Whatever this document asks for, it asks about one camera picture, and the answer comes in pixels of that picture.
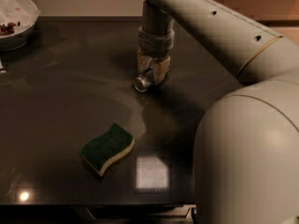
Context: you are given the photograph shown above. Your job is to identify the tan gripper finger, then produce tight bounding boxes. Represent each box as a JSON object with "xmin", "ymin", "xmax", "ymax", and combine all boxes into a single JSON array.
[
  {"xmin": 152, "ymin": 56, "xmax": 171, "ymax": 85},
  {"xmin": 136, "ymin": 48, "xmax": 152, "ymax": 74}
]

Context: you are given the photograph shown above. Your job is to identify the silver blue redbull can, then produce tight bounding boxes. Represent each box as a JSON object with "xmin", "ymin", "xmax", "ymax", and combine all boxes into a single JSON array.
[{"xmin": 135, "ymin": 68, "xmax": 154, "ymax": 93}]

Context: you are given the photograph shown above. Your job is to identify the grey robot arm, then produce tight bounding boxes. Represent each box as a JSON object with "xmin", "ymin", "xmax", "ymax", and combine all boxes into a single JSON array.
[{"xmin": 137, "ymin": 0, "xmax": 299, "ymax": 224}]

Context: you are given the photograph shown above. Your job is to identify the green yellow sponge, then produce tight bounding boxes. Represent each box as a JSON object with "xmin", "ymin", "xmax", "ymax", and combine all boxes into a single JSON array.
[{"xmin": 80, "ymin": 123, "xmax": 135, "ymax": 176}]

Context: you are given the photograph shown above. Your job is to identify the white bowl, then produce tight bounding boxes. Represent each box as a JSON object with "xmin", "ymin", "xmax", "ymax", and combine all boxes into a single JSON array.
[{"xmin": 0, "ymin": 0, "xmax": 40, "ymax": 51}]

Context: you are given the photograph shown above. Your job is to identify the red food bits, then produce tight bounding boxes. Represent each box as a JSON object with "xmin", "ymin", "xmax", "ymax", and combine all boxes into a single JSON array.
[{"xmin": 0, "ymin": 21, "xmax": 21, "ymax": 35}]

